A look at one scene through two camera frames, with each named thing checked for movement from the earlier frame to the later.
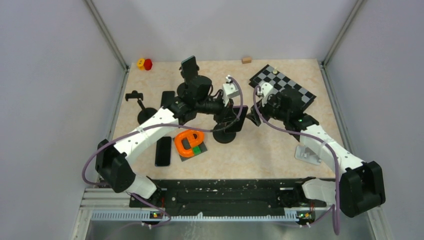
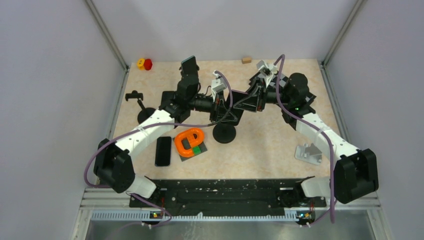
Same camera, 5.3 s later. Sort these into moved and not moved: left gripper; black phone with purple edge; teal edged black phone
Moved: black phone with purple edge
Not moved: teal edged black phone; left gripper
